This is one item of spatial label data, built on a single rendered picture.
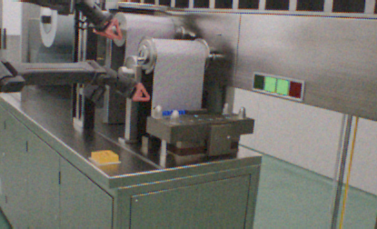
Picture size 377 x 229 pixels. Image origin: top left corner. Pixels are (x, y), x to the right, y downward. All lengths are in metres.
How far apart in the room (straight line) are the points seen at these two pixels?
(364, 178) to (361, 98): 2.84
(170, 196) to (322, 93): 0.62
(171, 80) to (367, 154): 2.75
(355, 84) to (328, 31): 0.20
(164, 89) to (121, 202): 0.51
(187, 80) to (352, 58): 0.67
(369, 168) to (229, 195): 2.62
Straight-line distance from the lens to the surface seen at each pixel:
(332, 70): 1.45
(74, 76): 1.39
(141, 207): 1.45
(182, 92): 1.73
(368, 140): 4.13
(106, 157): 1.47
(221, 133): 1.61
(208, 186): 1.59
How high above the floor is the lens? 1.36
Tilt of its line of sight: 11 degrees down
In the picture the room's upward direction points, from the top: 5 degrees clockwise
